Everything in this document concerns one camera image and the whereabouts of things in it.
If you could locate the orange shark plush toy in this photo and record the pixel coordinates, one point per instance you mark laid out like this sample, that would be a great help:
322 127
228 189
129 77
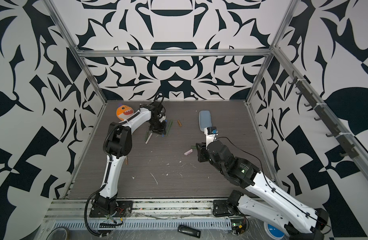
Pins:
123 112

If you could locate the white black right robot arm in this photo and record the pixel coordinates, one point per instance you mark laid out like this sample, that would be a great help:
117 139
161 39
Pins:
277 208

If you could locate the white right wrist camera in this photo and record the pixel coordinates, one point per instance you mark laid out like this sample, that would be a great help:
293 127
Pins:
211 135

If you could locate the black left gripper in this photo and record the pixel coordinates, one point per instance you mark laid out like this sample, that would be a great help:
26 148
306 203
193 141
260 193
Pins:
162 131

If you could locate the light blue pencil case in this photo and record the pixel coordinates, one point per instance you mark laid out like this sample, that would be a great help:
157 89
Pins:
205 120

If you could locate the black remote device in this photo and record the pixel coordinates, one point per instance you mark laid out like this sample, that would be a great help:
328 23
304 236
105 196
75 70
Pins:
189 231

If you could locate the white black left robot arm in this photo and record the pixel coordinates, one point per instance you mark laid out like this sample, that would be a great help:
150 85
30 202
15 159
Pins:
117 146

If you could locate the clear tape roll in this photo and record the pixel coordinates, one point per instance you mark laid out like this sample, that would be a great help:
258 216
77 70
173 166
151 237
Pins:
59 233

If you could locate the grey slotted cable duct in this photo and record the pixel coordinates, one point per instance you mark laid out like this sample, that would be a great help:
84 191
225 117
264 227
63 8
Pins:
153 224

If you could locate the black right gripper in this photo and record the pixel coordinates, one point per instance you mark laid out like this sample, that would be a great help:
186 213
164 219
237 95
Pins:
202 152

